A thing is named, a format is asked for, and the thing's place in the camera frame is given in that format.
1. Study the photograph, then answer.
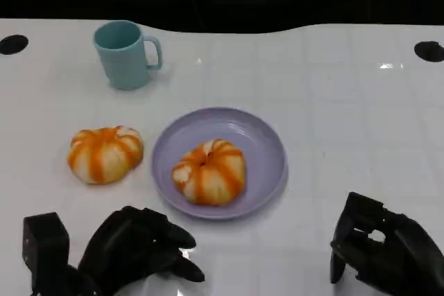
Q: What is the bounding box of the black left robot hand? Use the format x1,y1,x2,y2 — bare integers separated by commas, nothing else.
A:
78,205,206,296

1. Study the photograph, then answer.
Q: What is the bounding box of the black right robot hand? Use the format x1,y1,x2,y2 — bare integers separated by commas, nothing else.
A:
329,191,444,296

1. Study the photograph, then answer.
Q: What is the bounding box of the orange and white bread roll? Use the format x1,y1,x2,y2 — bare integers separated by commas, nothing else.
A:
171,138,247,206
67,125,144,186

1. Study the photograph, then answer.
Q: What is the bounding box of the lilac plate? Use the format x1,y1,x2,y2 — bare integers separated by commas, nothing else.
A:
151,107,289,221

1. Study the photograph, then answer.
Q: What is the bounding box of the pale green mug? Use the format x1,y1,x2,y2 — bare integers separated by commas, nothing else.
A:
92,20,164,91

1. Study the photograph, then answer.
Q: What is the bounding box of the black table grommet hole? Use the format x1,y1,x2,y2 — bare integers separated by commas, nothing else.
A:
0,34,29,55
413,40,444,63

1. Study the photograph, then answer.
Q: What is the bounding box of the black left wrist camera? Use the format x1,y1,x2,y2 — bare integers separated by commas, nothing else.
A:
23,211,70,293

